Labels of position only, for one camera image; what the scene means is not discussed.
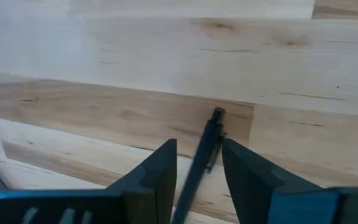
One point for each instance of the black click pen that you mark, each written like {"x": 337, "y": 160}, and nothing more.
{"x": 204, "y": 155}

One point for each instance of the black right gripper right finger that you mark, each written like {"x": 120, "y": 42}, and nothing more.
{"x": 291, "y": 205}

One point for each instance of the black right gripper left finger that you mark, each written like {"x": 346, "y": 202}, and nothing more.
{"x": 89, "y": 208}

